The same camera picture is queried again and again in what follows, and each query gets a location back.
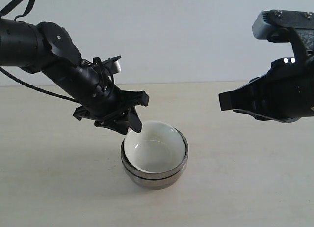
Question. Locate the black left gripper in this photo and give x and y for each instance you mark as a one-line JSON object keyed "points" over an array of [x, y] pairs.
{"points": [[101, 101]]}

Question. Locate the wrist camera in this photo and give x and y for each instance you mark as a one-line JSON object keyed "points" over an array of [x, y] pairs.
{"points": [[284, 26], [112, 65]]}

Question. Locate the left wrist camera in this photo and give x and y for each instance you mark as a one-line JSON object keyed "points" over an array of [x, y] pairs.
{"points": [[112, 65]]}

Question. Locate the dimpled steel bowl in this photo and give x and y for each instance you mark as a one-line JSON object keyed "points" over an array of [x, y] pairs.
{"points": [[157, 175]]}

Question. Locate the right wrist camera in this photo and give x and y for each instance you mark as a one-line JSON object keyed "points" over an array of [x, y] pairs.
{"points": [[284, 26]]}

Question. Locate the smooth steel bowl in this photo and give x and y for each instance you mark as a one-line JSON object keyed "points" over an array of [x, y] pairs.
{"points": [[153, 183]]}

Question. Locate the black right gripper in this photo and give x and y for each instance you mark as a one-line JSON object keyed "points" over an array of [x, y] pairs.
{"points": [[284, 94]]}

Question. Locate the white ceramic bowl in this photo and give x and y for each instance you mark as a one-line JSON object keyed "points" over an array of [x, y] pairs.
{"points": [[158, 148]]}

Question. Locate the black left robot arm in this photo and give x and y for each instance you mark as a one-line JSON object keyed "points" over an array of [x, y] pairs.
{"points": [[48, 48]]}

